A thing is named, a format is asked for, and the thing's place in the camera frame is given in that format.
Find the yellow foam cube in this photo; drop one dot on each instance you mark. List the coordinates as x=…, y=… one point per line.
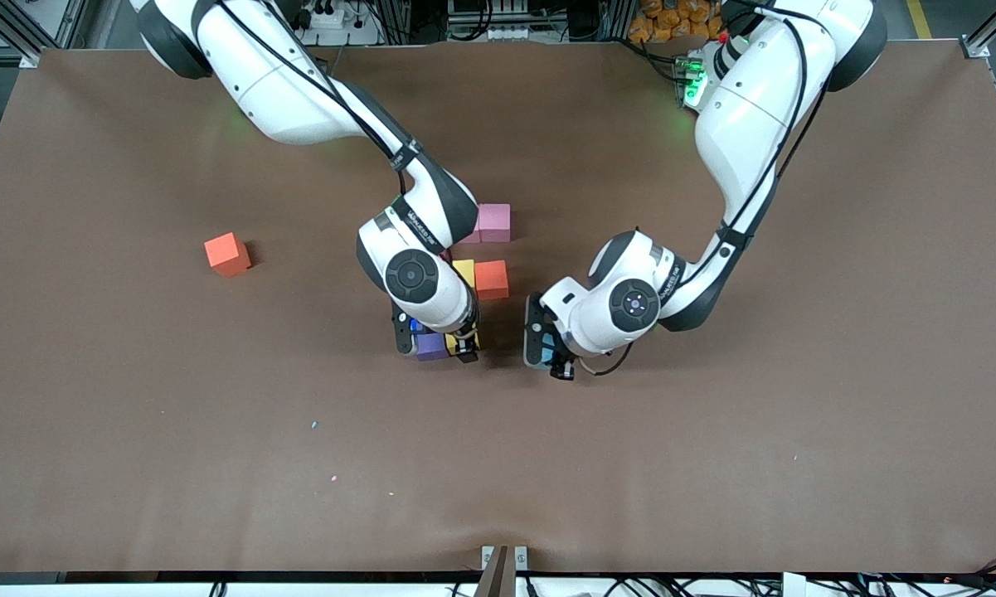
x=465, y=270
x=451, y=342

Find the purple foam cube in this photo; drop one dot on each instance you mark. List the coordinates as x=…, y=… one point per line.
x=431, y=347

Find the pink foam cube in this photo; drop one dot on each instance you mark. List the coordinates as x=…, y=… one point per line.
x=473, y=238
x=495, y=224

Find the white power strip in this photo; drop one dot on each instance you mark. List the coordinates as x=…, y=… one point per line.
x=336, y=16

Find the silver aluminium frame strut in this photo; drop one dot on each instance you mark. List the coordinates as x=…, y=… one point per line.
x=10, y=33
x=995, y=21

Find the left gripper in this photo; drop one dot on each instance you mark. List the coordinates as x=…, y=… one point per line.
x=564, y=366

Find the camera mount post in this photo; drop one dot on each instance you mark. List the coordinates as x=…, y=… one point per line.
x=498, y=580

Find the blue foam cube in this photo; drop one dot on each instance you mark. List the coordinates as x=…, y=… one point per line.
x=547, y=344

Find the bag of orange lumps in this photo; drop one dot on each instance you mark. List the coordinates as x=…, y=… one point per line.
x=672, y=21

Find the white table frame rail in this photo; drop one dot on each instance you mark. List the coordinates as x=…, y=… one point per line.
x=91, y=591

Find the orange foam cube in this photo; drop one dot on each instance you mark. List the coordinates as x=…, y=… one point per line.
x=226, y=254
x=491, y=279

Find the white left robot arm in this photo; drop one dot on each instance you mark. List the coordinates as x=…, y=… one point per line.
x=755, y=108

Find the brown table cover sheet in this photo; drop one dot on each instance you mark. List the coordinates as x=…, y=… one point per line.
x=713, y=456

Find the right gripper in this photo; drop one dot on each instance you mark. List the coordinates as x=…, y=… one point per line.
x=465, y=346

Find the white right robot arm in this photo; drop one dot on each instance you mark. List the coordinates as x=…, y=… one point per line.
x=282, y=91

